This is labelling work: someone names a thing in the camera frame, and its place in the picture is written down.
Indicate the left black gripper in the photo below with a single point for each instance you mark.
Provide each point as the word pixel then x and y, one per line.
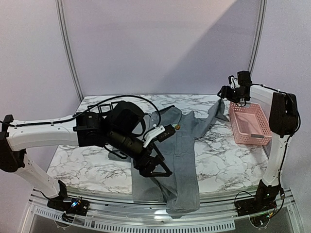
pixel 146 169

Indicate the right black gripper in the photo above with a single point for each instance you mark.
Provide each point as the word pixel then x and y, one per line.
pixel 230 92

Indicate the grey button shirt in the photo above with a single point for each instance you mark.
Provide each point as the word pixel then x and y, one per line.
pixel 180 191

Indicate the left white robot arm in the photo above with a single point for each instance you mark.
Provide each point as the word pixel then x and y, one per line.
pixel 88 129

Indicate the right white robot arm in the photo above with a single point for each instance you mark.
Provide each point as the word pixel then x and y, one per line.
pixel 280 109

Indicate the landscape round brooch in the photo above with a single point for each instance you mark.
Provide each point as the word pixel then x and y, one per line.
pixel 176 126

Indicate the pink plastic basket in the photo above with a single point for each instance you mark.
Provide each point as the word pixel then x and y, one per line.
pixel 249 125

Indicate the black display box middle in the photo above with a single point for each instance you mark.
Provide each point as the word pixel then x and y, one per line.
pixel 105 107

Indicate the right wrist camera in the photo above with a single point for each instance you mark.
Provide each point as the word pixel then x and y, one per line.
pixel 233 82

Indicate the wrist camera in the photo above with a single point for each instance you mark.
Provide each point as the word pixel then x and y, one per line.
pixel 233 82
pixel 158 133

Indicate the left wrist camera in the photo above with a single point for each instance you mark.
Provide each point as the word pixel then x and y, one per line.
pixel 158 133

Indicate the aluminium front rail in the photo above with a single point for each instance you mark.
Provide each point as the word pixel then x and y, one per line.
pixel 119 214

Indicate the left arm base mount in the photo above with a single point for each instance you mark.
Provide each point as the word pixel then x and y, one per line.
pixel 75 206

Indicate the right wall aluminium post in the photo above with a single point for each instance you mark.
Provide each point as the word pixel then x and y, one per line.
pixel 257 35

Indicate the wall aluminium post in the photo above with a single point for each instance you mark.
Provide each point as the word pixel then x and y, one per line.
pixel 257 35
pixel 67 48

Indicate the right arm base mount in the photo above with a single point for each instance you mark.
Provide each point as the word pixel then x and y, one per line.
pixel 251 206

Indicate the left wall aluminium post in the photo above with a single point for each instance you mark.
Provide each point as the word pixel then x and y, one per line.
pixel 67 48

